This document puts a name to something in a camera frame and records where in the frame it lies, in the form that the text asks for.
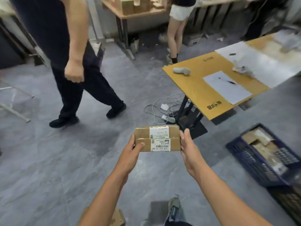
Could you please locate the person's shoe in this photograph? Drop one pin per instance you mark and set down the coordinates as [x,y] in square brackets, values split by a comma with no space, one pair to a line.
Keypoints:
[174,208]
[116,111]
[63,122]
[169,59]

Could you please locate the person's right hand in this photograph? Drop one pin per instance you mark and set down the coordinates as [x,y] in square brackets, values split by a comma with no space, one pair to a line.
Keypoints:
[191,155]

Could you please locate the person's left forearm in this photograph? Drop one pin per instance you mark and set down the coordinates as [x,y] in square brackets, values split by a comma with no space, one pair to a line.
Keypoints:
[103,202]

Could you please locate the white crumpled paper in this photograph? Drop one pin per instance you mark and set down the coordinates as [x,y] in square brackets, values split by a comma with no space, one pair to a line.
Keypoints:
[164,107]

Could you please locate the person's right forearm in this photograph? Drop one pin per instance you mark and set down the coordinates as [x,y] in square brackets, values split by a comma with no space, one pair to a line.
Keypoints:
[230,202]

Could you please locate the person's left hand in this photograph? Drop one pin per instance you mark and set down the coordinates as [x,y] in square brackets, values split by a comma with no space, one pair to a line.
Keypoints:
[128,160]

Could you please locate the blue plastic crate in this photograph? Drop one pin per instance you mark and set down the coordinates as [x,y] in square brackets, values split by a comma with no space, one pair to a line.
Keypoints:
[239,150]

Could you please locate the person's right shoe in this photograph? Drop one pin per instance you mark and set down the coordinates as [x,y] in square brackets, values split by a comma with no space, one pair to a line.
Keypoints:
[174,208]

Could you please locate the black pen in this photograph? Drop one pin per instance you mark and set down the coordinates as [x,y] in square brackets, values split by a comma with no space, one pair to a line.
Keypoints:
[229,81]

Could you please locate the thin brown box wide label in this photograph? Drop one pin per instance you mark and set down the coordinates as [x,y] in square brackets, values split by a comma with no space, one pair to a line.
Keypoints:
[143,134]

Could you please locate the person's right leg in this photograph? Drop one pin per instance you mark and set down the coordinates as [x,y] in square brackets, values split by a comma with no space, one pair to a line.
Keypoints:
[177,223]

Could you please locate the white power strip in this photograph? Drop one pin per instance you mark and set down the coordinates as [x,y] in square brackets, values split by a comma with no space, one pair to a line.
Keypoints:
[168,118]

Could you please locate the black plastic crate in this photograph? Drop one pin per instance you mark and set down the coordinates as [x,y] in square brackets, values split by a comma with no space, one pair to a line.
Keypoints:
[287,202]

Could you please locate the small white oblong object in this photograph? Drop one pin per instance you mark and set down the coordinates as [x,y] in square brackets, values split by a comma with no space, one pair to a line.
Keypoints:
[182,71]

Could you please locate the large white board sheet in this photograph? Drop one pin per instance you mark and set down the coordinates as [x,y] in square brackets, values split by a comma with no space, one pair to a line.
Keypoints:
[265,65]

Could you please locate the pile of brown cardboard boxes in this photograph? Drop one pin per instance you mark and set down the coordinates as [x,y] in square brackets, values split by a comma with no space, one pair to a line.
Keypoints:
[117,220]

